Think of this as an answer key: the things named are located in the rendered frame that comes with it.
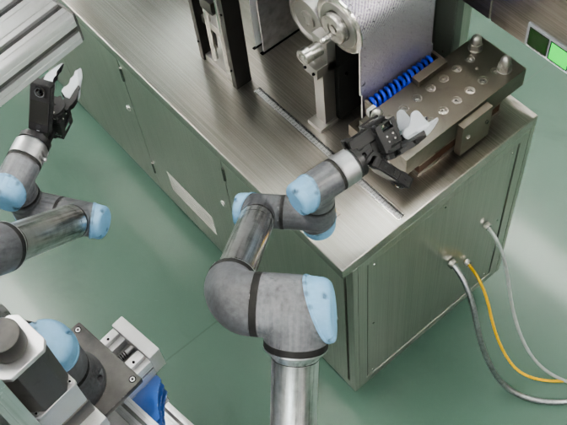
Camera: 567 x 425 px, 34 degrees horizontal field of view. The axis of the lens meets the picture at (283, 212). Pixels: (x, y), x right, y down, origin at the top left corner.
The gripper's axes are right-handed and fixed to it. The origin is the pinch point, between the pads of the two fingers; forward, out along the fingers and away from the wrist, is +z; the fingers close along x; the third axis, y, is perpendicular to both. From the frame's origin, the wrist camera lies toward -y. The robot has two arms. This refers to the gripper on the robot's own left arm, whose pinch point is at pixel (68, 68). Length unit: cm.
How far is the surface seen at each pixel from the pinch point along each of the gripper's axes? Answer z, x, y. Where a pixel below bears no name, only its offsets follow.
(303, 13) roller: 31, 45, -1
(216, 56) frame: 35, 23, 27
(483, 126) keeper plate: 26, 94, 15
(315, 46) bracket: 22, 51, -2
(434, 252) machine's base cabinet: 10, 92, 52
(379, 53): 26, 65, -1
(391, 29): 29, 66, -6
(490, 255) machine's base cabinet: 32, 112, 83
